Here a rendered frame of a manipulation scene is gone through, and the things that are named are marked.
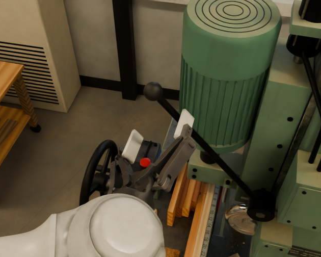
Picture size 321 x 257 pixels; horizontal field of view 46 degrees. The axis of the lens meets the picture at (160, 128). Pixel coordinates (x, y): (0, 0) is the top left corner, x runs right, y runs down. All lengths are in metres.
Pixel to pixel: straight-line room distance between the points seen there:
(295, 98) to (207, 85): 0.16
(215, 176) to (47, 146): 1.63
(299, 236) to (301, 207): 0.28
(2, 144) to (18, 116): 0.22
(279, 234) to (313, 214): 0.14
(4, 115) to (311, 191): 2.05
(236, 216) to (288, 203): 0.21
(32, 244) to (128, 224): 0.11
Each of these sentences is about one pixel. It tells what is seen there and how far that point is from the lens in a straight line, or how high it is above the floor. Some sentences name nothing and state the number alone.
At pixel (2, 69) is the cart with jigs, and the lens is 2.26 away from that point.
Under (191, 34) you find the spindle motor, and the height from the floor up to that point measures 1.49.
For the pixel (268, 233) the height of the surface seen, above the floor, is 1.08.
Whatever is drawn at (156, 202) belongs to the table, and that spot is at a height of 0.90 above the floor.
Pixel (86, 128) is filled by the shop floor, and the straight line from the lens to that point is 2.53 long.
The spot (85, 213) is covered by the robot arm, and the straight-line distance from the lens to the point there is 0.38.
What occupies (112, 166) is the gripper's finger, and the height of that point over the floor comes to 1.26.
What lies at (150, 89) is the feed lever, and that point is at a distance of 0.67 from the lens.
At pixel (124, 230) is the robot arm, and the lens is 0.37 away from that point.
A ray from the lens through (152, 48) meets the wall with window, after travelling 2.44.
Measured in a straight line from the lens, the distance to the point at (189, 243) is 1.03.
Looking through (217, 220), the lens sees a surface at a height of 0.82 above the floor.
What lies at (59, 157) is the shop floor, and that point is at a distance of 2.42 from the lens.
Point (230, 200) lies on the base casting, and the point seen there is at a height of 0.80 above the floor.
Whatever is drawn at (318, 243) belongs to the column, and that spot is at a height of 0.96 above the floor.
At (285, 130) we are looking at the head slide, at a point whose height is 1.30.
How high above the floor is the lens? 1.88
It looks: 49 degrees down
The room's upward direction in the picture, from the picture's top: straight up
